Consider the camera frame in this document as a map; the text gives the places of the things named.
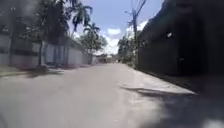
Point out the row of palm trees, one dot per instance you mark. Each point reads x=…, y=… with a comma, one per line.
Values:
x=63, y=26

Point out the concrete sidewalk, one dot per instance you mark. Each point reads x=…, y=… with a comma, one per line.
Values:
x=11, y=70

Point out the green trees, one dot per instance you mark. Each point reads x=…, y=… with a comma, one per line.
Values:
x=125, y=48

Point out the grey concrete road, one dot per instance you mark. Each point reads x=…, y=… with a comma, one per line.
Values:
x=93, y=96

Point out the utility pole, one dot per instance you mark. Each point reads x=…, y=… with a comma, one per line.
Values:
x=135, y=40

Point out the long dark building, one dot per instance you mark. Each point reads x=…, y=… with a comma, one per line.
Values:
x=180, y=43

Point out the pale boundary wall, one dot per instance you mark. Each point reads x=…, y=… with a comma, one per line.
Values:
x=50, y=55

